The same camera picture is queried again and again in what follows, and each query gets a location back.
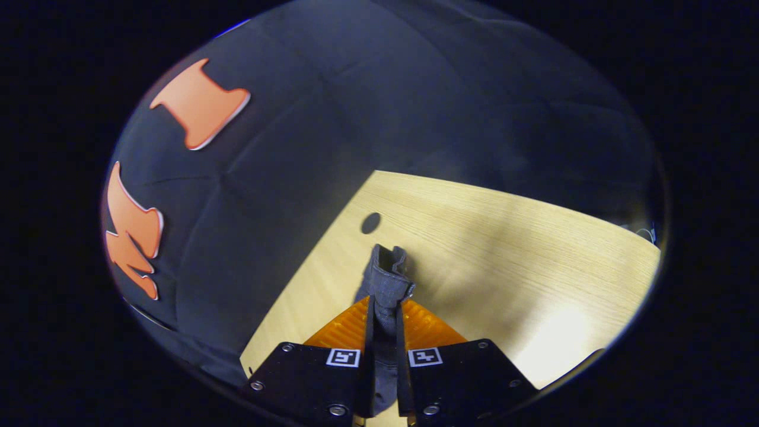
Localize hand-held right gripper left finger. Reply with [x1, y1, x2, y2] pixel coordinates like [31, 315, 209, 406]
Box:
[240, 295, 375, 427]

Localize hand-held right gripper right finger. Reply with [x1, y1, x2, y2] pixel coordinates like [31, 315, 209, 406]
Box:
[396, 298, 540, 427]

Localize dark grey jeans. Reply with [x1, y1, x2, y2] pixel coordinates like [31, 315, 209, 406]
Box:
[354, 243, 416, 417]

